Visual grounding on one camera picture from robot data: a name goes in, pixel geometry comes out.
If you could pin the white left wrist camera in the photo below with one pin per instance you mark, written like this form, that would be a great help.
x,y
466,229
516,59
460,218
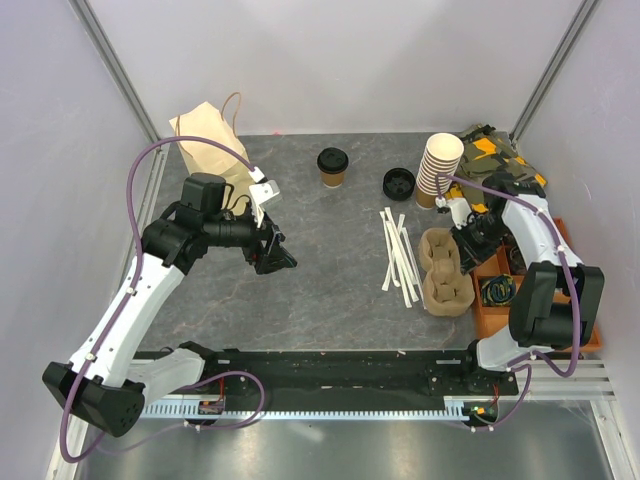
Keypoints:
x,y
262,193

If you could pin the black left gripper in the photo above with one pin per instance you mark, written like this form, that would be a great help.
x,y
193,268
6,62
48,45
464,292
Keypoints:
x,y
273,256

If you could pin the white slotted cable duct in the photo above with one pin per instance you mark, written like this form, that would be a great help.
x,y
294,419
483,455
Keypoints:
x,y
200,409

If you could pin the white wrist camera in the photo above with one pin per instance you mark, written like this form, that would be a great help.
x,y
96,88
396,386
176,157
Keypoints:
x,y
457,207
262,193

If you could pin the brown paper takeout bag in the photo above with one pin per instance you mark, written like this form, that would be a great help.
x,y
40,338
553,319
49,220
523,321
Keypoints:
x,y
206,121

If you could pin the white wrapped straw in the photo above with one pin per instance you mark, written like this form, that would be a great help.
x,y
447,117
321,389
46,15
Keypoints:
x,y
402,264
394,246
413,289
400,272
389,275

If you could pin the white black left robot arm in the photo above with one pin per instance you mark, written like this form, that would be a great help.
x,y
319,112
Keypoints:
x,y
99,384

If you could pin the stack of paper cups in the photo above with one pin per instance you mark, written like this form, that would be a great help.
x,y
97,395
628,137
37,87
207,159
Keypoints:
x,y
441,157

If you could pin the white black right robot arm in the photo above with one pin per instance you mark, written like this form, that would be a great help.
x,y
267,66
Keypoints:
x,y
554,309

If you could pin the black plastic cup lid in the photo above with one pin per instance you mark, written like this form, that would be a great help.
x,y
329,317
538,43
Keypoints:
x,y
332,160

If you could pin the stack of black lids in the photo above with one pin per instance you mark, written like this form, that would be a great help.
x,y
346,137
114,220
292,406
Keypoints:
x,y
398,184

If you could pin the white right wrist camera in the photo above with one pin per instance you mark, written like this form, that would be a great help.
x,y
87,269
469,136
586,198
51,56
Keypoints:
x,y
457,207

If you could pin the orange compartment tray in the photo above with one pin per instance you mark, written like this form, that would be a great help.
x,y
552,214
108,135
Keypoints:
x,y
490,319

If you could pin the camouflage fabric cloth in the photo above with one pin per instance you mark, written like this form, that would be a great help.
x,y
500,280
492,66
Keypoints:
x,y
487,151

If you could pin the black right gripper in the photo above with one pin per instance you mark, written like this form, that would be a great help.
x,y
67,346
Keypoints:
x,y
469,254

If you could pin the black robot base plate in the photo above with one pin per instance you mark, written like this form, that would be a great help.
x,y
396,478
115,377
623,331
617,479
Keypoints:
x,y
439,372

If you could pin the cardboard cup carrier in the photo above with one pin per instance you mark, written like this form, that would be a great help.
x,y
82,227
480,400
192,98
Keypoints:
x,y
447,292

